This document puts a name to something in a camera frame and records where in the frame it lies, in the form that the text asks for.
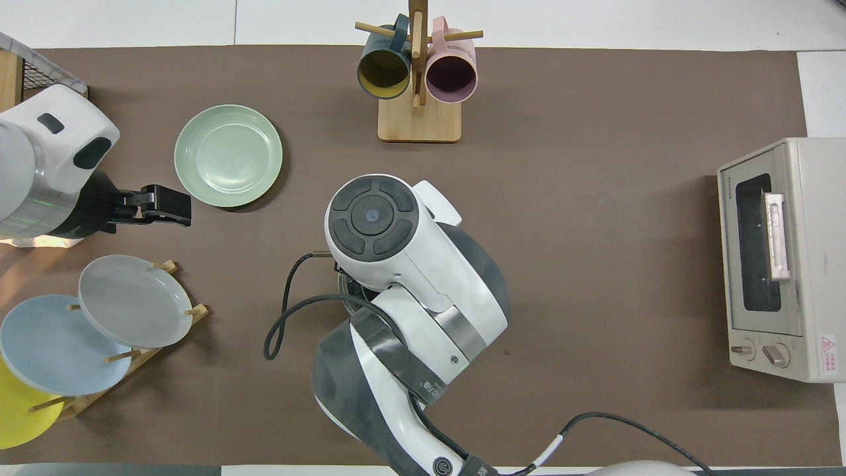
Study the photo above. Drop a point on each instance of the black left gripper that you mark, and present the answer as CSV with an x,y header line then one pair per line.
x,y
92,208

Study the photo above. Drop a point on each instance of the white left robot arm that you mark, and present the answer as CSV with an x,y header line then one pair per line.
x,y
46,152

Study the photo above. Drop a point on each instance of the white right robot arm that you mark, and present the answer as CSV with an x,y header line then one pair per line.
x,y
423,264

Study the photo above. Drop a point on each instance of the light green plate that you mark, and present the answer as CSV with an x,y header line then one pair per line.
x,y
228,155

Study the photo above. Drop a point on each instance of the grey plate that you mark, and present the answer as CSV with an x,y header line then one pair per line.
x,y
132,297

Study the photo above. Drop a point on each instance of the wooden plate rack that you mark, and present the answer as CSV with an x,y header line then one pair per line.
x,y
197,311

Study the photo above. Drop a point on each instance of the light blue plate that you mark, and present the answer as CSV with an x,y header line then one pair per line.
x,y
53,344

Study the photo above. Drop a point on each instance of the yellow plate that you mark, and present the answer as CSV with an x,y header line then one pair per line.
x,y
16,416

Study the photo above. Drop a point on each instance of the white crumpled bag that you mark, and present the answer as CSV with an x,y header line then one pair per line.
x,y
33,242

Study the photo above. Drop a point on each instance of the dark blue saucepan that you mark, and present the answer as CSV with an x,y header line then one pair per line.
x,y
351,304

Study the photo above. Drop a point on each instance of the light wooden board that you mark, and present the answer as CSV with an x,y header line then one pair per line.
x,y
9,79

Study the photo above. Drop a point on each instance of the teal mug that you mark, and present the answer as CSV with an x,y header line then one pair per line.
x,y
383,69

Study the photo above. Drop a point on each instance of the wooden mug tree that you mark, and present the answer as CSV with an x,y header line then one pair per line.
x,y
420,122

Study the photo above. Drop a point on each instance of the pink mug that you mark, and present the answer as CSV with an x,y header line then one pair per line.
x,y
451,73

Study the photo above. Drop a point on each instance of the brown table mat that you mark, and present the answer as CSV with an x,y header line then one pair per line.
x,y
595,198

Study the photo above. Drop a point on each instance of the beige toaster oven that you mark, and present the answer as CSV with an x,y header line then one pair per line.
x,y
813,264

